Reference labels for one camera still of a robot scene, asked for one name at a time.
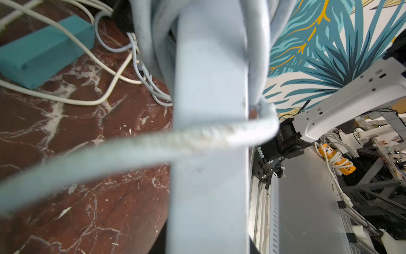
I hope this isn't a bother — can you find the grey power strip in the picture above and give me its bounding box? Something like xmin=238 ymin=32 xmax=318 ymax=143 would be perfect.
xmin=166 ymin=1 xmax=250 ymax=254

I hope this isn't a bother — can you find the white cord of teal strip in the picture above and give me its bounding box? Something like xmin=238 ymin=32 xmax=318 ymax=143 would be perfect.
xmin=0 ymin=0 xmax=143 ymax=107

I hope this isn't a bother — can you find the teal power strip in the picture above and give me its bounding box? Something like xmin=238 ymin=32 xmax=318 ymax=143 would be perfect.
xmin=1 ymin=25 xmax=85 ymax=90

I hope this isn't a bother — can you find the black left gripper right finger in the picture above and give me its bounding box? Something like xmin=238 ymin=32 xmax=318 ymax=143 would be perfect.
xmin=250 ymin=245 xmax=260 ymax=254

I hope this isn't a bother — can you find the orange power strip outside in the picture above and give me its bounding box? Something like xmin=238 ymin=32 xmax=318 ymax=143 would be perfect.
xmin=315 ymin=143 xmax=356 ymax=176

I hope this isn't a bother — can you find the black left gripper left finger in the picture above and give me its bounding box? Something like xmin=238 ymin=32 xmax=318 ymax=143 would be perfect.
xmin=148 ymin=222 xmax=167 ymax=254

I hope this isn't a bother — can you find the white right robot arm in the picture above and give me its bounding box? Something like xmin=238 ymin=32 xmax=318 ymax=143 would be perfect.
xmin=260 ymin=36 xmax=406 ymax=161

